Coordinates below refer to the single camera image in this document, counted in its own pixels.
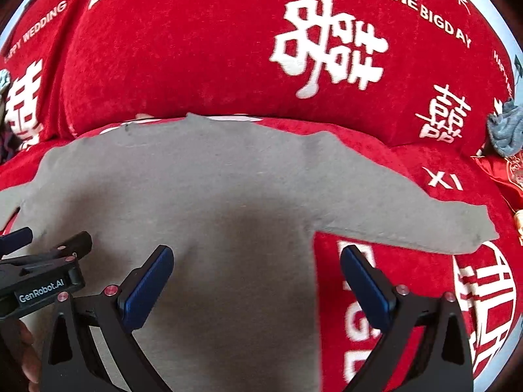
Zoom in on red wedding bed cover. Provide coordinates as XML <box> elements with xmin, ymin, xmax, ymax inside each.
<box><xmin>1</xmin><ymin>120</ymin><xmax>522</xmax><ymax>385</ymax></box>

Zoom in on small grey cloth item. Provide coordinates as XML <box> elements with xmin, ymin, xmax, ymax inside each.
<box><xmin>487</xmin><ymin>99</ymin><xmax>523</xmax><ymax>157</ymax></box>

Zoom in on red wedding quilt roll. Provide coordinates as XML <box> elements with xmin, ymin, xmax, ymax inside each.
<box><xmin>1</xmin><ymin>0</ymin><xmax>514</xmax><ymax>155</ymax></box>

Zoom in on person's left hand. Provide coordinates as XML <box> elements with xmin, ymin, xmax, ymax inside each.
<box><xmin>1</xmin><ymin>319</ymin><xmax>42</xmax><ymax>392</ymax></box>

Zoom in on grey knit sweater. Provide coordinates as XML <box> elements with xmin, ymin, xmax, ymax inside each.
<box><xmin>1</xmin><ymin>115</ymin><xmax>497</xmax><ymax>391</ymax></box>

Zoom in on red embroidered pillow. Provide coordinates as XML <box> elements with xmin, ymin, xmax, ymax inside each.
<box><xmin>472</xmin><ymin>151</ymin><xmax>523</xmax><ymax>212</ymax></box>

